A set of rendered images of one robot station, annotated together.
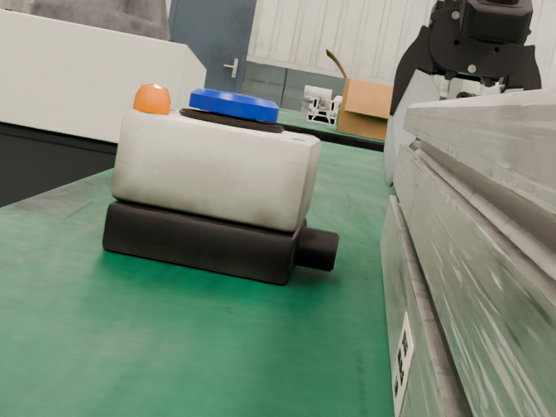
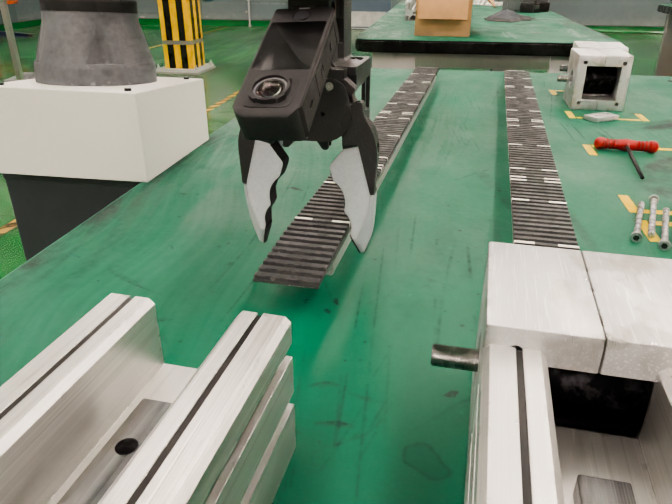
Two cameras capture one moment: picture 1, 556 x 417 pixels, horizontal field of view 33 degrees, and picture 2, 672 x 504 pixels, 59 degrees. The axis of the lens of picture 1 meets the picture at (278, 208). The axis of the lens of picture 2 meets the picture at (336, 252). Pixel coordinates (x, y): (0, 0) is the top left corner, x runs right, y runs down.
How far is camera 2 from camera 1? 0.40 m
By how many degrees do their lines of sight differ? 21
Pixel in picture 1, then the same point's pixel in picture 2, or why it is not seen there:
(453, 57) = not seen: hidden behind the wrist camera
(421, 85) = (263, 155)
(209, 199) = not seen: outside the picture
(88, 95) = (75, 145)
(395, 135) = (252, 202)
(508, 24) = (277, 126)
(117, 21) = (89, 73)
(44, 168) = (68, 202)
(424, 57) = not seen: hidden behind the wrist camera
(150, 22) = (121, 65)
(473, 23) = (244, 128)
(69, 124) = (69, 170)
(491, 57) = (319, 121)
